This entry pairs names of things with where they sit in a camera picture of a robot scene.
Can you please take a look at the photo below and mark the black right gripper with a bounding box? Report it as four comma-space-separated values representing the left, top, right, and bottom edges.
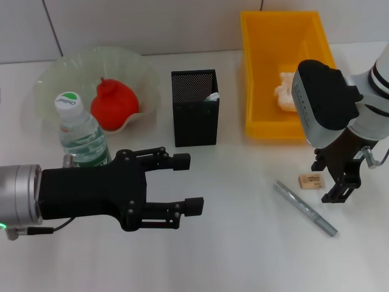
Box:
310, 126, 365, 204

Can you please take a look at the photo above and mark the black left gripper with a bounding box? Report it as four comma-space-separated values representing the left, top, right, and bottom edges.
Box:
39, 146, 192, 233

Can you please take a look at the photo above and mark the beige eraser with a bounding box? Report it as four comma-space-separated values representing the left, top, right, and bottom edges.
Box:
298, 173, 323, 191

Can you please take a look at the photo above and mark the orange fruit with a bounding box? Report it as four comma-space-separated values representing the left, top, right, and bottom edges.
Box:
90, 77, 140, 132

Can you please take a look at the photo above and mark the white paper ball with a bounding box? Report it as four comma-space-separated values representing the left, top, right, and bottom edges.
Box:
274, 71, 300, 113

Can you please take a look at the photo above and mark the clear green-label water bottle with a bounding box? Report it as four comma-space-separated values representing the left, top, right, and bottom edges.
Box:
54, 90, 112, 169

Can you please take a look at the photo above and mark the black mesh pen holder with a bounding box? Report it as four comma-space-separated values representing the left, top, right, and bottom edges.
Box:
171, 69, 220, 148

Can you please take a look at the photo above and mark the grey pen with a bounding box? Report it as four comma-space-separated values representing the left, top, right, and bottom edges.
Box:
272, 179, 339, 237

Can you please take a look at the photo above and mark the pale green glass fruit plate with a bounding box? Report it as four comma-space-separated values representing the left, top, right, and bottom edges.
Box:
33, 46, 161, 134

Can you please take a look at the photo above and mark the yellow plastic bin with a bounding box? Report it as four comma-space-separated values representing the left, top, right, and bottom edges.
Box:
239, 10, 342, 141

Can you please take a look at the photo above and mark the right gripper cable with plug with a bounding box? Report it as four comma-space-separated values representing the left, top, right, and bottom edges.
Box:
361, 145, 389, 169

